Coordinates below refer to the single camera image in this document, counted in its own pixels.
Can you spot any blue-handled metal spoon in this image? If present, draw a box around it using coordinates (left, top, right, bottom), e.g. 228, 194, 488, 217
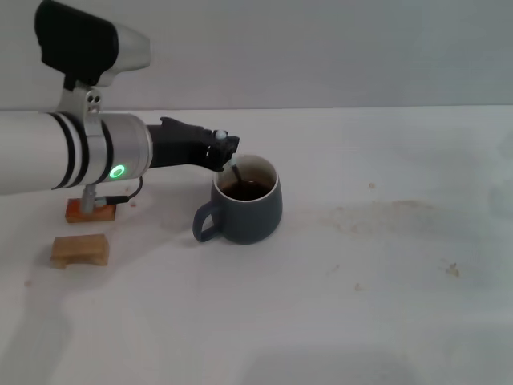
214, 128, 252, 190

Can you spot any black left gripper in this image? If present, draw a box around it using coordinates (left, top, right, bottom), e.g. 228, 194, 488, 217
145, 115, 242, 174

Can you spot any dark coffee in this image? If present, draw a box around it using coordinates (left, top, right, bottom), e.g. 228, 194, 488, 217
219, 179, 274, 202

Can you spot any grey ceramic cup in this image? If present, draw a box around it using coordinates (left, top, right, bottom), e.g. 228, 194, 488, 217
193, 153, 283, 245

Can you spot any reddish-brown wooden block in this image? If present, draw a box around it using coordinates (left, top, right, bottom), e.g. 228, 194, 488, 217
65, 197, 118, 225

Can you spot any light wooden block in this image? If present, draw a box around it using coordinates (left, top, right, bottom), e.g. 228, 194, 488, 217
50, 233, 110, 270

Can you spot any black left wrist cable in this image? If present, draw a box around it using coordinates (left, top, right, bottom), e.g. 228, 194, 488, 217
81, 176, 144, 213

